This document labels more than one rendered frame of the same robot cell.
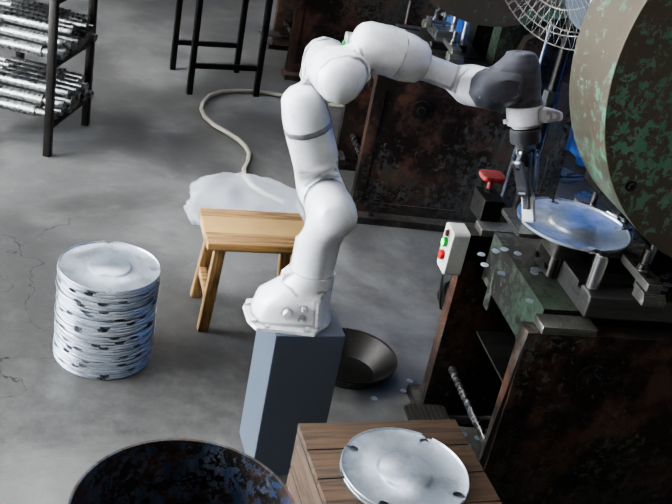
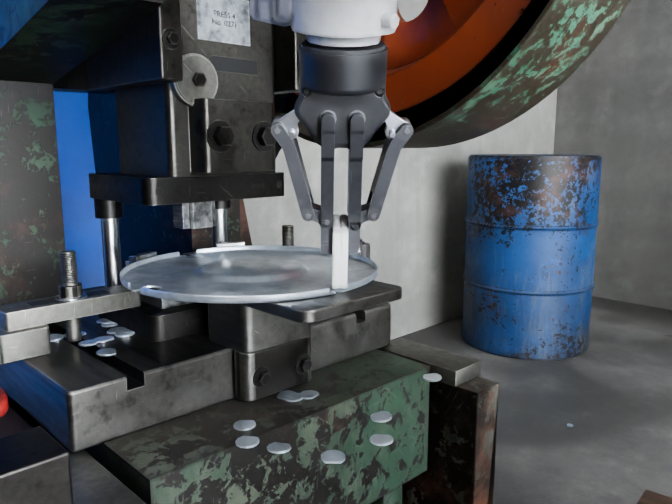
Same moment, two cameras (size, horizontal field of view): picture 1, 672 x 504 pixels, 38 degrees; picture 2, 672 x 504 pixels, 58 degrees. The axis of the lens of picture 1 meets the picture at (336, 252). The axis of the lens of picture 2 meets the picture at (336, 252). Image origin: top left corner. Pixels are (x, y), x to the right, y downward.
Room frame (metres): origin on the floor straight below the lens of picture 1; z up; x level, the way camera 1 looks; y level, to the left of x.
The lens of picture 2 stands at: (2.55, 0.08, 0.93)
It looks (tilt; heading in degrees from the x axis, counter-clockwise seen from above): 10 degrees down; 241
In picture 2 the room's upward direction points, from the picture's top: straight up
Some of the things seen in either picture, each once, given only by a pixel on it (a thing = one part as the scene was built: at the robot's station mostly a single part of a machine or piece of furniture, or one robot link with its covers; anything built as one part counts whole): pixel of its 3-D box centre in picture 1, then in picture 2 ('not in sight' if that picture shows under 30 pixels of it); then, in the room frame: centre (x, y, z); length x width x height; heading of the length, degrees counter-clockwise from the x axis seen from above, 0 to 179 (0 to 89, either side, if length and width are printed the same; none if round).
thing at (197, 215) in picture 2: not in sight; (196, 212); (2.33, -0.69, 0.84); 0.05 x 0.03 x 0.04; 15
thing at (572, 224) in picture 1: (573, 223); (252, 268); (2.30, -0.57, 0.78); 0.29 x 0.29 x 0.01
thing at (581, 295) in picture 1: (605, 264); (197, 335); (2.34, -0.70, 0.68); 0.45 x 0.30 x 0.06; 15
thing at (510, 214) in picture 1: (548, 245); (279, 332); (2.29, -0.53, 0.72); 0.25 x 0.14 x 0.14; 105
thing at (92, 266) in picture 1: (109, 266); not in sight; (2.45, 0.63, 0.30); 0.29 x 0.29 x 0.01
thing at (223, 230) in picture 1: (249, 271); not in sight; (2.82, 0.27, 0.16); 0.34 x 0.24 x 0.34; 109
